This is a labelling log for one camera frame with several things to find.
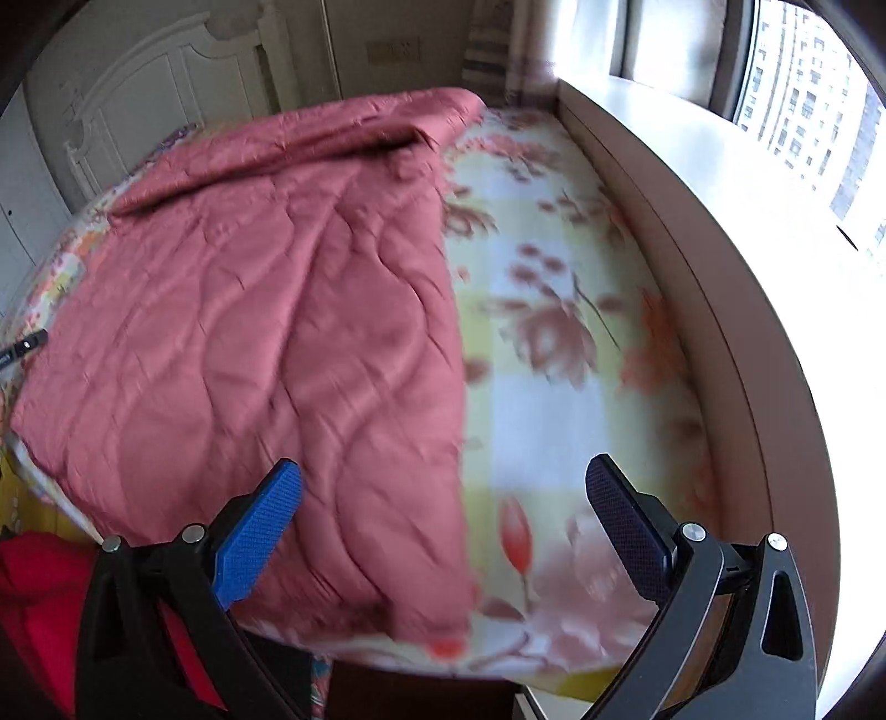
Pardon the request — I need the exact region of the floral bed sheet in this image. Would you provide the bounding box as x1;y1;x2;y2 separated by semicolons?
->
2;106;717;699

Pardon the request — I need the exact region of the wall socket plate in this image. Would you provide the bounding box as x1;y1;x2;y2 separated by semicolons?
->
365;36;420;64

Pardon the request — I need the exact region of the pink quilted jacket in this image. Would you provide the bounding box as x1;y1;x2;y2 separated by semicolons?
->
9;89;483;644

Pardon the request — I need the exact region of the window frame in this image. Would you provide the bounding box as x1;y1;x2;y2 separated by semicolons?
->
616;2;884;250

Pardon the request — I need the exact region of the white wardrobe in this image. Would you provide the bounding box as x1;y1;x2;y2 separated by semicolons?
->
0;85;70;316

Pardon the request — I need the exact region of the red jacket sleeve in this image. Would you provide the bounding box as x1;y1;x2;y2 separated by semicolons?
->
2;532;230;718

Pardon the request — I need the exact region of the striped patterned curtain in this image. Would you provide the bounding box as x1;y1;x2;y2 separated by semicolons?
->
459;0;625;110

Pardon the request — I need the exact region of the white wooden headboard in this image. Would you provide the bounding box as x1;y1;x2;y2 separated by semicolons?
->
24;2;302;212

